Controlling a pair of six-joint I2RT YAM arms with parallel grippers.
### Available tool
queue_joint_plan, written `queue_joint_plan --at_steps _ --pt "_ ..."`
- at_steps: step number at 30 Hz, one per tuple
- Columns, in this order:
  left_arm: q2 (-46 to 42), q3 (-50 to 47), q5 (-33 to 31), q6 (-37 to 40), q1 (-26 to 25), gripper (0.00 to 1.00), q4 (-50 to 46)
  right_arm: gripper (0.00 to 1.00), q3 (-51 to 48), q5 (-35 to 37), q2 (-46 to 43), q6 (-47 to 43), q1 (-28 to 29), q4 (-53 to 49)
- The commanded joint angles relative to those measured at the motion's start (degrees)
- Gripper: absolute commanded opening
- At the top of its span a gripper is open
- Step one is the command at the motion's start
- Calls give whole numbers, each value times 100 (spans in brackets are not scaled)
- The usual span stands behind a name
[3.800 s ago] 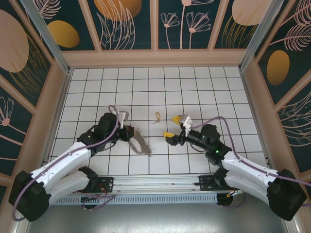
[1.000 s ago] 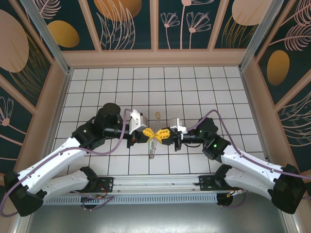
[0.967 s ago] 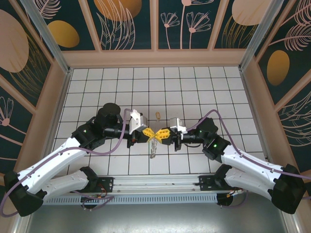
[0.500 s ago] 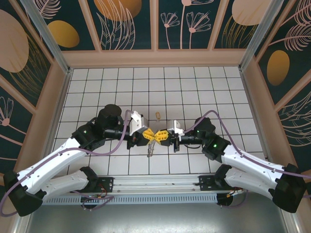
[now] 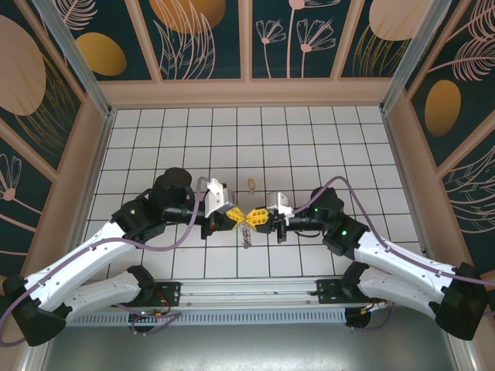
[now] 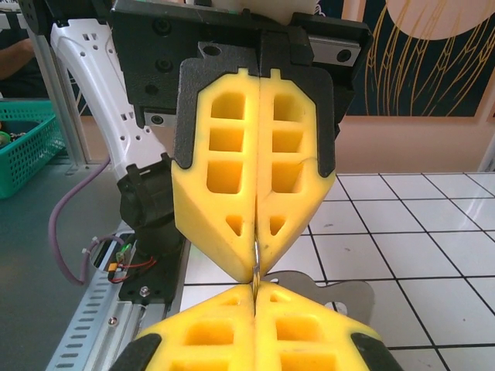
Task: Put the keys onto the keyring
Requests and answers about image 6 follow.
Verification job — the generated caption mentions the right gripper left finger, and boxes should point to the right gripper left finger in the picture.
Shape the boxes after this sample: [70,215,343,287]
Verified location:
[127,284,257,371]

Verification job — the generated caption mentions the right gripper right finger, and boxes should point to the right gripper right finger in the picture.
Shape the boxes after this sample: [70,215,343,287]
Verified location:
[253,281,395,371]

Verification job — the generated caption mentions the person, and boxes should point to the person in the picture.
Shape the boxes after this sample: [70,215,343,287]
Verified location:
[0,26,50,100]

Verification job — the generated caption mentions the teal plastic basket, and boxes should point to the teal plastic basket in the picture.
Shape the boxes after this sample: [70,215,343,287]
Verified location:
[0,98,65,200]

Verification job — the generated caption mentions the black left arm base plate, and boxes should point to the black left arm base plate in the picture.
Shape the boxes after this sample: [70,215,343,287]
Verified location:
[118,231,186,302]

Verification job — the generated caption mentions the red wires with yellow connector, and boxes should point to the red wires with yellow connector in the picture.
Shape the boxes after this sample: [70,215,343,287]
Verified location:
[108,239,159,285]

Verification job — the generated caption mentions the aluminium frame post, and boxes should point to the aluminium frame post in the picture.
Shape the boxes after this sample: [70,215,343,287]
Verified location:
[22,32,92,171]

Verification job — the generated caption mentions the grey perforated cable duct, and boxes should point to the grey perforated cable duct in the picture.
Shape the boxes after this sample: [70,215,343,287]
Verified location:
[46,270,128,371]

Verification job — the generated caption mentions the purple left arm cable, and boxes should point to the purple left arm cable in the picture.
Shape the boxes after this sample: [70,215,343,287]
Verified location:
[48,158,128,287]

